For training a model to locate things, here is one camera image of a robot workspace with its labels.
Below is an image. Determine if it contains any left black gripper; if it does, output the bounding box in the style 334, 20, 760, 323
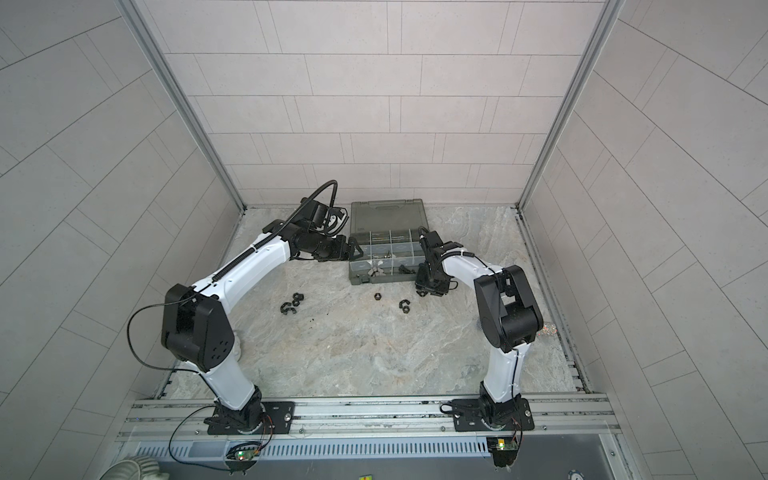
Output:
307, 232, 367, 261

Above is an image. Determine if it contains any grey compartment organizer box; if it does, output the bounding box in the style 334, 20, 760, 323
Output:
349, 199, 428, 285

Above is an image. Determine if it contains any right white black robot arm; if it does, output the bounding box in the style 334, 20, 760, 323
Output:
415, 227, 544, 427

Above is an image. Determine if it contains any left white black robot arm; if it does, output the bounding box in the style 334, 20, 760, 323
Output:
160, 198, 362, 414

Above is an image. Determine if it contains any glitter tube with cap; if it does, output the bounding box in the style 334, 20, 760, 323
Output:
539, 323, 558, 335

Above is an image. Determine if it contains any right controller board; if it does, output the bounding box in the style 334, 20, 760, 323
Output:
486, 437, 520, 468

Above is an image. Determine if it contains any controller board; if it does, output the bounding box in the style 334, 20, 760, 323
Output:
486, 437, 520, 468
225, 441, 263, 471

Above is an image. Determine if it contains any left controller board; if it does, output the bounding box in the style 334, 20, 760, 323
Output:
225, 441, 263, 471

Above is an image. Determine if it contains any white fan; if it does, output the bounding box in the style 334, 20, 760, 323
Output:
99, 456, 170, 480

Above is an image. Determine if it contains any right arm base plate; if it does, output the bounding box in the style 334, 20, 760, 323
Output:
440, 395, 535, 432

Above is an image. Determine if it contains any aluminium rail frame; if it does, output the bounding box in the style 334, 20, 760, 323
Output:
117, 393, 621, 442

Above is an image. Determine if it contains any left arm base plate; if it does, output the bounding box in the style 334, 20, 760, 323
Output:
204, 401, 296, 435

